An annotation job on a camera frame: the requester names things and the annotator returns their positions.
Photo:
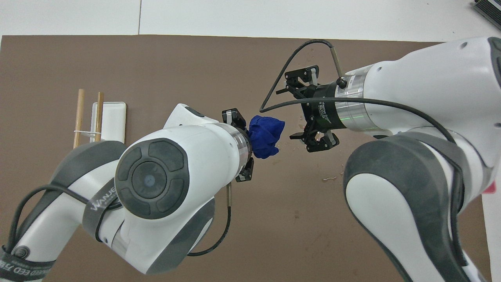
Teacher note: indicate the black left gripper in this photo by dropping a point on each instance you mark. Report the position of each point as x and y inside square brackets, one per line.
[251, 145]

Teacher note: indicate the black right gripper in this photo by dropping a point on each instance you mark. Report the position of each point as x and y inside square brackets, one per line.
[325, 109]

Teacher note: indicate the dark blue towel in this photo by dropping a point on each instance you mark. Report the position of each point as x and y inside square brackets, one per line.
[266, 133]

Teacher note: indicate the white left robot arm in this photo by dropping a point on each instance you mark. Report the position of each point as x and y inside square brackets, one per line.
[188, 149]

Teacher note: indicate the brown table mat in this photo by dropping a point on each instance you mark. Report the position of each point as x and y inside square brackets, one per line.
[195, 70]

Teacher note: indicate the wooden rack rod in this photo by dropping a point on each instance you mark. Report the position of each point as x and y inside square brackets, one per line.
[99, 113]
[79, 113]

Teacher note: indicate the grey striped device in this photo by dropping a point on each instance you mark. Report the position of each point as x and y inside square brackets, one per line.
[489, 8]

